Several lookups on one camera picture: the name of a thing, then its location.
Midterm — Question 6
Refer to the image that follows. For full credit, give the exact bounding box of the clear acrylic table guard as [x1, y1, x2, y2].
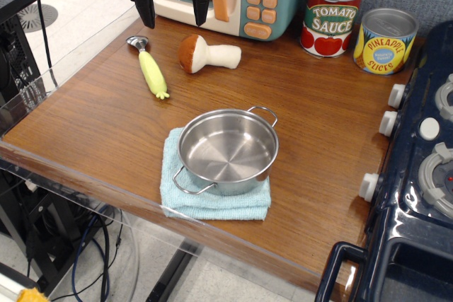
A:
[1, 11, 320, 286]

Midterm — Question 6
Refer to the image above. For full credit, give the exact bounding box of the pineapple slices can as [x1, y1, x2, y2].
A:
[353, 8, 419, 76]

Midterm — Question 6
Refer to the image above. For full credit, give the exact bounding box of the stainless steel two-handled pan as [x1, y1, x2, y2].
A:
[173, 106, 280, 196]

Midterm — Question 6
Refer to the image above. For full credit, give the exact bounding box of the dark blue toy stove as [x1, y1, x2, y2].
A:
[316, 21, 452, 301]

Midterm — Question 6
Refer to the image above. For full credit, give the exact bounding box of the black computer tower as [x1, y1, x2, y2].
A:
[1, 15, 40, 105]

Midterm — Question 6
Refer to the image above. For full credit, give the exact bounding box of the plush brown white mushroom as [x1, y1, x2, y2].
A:
[178, 34, 242, 74]

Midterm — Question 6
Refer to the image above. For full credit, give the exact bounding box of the tomato sauce can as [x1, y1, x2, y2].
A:
[300, 0, 362, 57]

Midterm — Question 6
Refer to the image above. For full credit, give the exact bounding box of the blue cable under table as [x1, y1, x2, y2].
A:
[70, 206, 111, 302]

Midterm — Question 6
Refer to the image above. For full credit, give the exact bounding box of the spoon with yellow-green handle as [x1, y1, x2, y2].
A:
[126, 36, 170, 100]

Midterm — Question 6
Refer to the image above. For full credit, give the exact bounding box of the light blue folded cloth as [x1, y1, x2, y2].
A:
[160, 127, 271, 221]

